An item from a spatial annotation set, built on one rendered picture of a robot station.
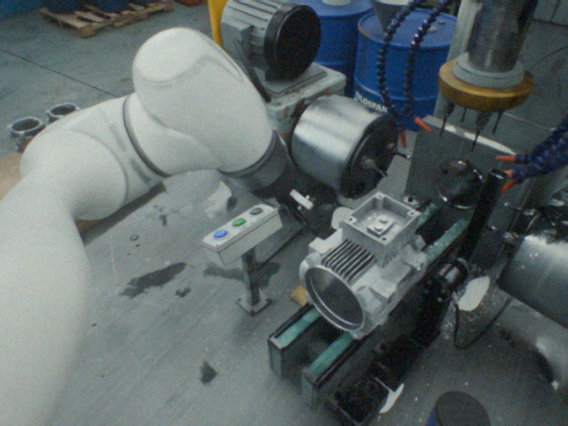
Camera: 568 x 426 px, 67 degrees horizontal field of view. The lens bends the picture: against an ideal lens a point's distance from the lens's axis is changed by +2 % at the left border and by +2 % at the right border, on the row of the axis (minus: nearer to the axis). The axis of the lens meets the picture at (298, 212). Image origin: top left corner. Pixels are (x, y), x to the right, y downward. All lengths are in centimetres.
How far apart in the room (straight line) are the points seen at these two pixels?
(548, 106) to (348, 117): 46
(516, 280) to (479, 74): 41
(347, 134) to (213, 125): 68
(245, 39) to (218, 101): 80
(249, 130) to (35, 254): 29
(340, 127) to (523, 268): 52
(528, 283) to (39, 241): 86
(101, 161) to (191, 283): 76
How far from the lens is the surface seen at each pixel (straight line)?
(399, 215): 90
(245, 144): 48
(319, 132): 113
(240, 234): 91
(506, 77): 93
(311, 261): 84
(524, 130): 120
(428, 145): 119
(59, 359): 20
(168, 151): 48
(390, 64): 243
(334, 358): 91
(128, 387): 108
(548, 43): 114
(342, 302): 95
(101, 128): 50
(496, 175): 84
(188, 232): 133
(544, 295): 96
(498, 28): 91
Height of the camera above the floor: 171
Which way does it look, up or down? 42 degrees down
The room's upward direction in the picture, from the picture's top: straight up
